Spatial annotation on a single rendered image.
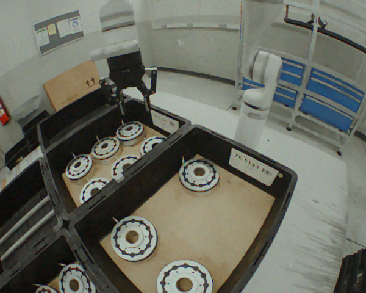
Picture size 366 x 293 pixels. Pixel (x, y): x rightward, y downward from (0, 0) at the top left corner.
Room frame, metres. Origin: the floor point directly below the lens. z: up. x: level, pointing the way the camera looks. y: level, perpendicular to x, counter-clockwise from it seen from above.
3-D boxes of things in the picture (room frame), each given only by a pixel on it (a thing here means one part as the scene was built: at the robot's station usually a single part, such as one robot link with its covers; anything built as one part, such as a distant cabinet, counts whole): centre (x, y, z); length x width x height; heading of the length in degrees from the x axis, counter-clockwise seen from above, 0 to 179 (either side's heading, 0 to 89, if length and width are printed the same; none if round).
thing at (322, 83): (1.15, -1.72, 0.60); 0.72 x 0.03 x 0.56; 49
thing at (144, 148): (0.35, 0.08, 0.86); 0.10 x 0.10 x 0.01
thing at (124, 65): (0.35, 0.11, 1.10); 0.08 x 0.08 x 0.09
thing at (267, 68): (0.41, -0.24, 1.03); 0.09 x 0.09 x 0.17; 48
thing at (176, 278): (-0.01, 0.02, 0.86); 0.05 x 0.05 x 0.01
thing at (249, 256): (0.12, -0.01, 0.87); 0.40 x 0.30 x 0.11; 136
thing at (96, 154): (0.37, 0.26, 0.86); 0.10 x 0.10 x 0.01
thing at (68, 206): (0.33, 0.21, 0.87); 0.40 x 0.30 x 0.11; 136
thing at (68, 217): (0.33, 0.21, 0.92); 0.40 x 0.30 x 0.02; 136
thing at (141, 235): (0.09, 0.12, 0.86); 0.05 x 0.05 x 0.01
